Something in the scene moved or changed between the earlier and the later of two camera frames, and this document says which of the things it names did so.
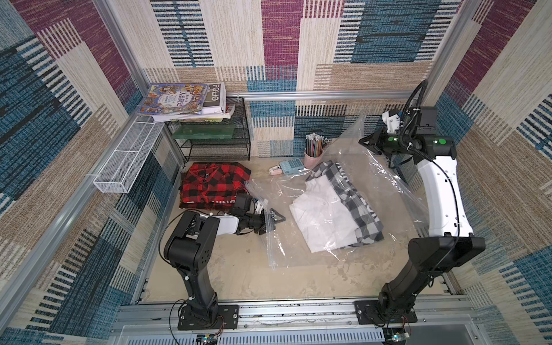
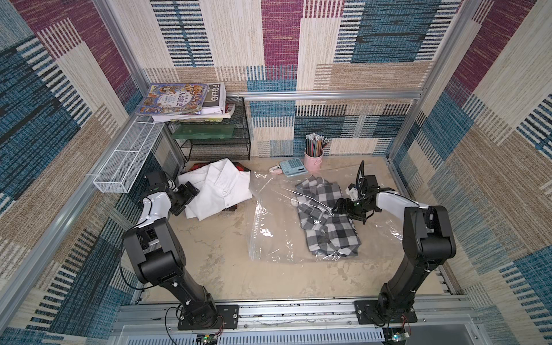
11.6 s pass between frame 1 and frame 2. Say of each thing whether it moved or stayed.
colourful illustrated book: stayed
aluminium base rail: stayed
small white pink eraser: stayed
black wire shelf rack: stayed
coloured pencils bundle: stayed
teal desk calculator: stayed
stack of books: stayed
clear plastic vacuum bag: moved
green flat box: stayed
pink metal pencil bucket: stayed
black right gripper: moved
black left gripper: moved
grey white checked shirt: moved
